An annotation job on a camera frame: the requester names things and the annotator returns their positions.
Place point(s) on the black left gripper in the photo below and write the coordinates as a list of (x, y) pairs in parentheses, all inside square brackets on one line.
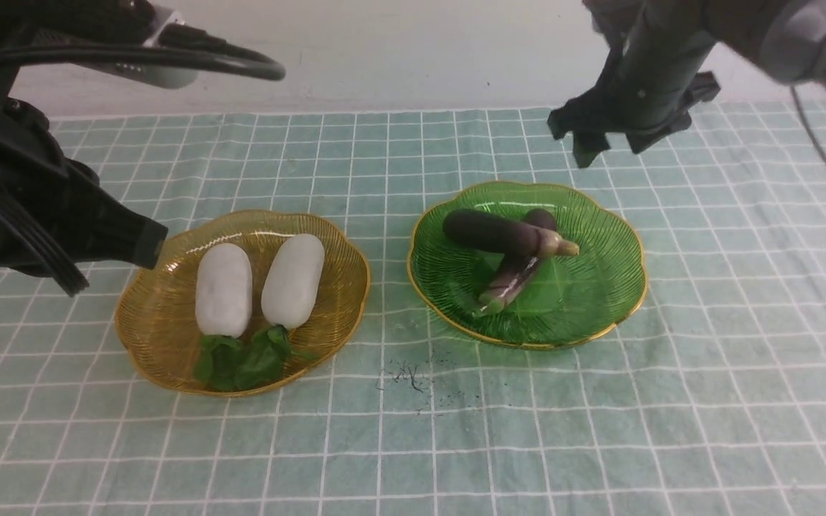
[(54, 214)]

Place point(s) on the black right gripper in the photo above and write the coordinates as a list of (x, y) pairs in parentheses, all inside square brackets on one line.
[(651, 80)]

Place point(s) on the purple eggplant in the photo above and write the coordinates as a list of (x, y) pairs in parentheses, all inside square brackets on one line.
[(478, 229), (520, 262)]

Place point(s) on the white radish with leaves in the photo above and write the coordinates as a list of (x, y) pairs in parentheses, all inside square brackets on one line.
[(287, 300), (222, 307)]

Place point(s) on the green plastic plate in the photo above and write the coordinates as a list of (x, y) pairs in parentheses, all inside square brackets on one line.
[(570, 301)]

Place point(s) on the amber plastic plate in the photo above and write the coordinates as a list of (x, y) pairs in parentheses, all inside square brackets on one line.
[(155, 317)]

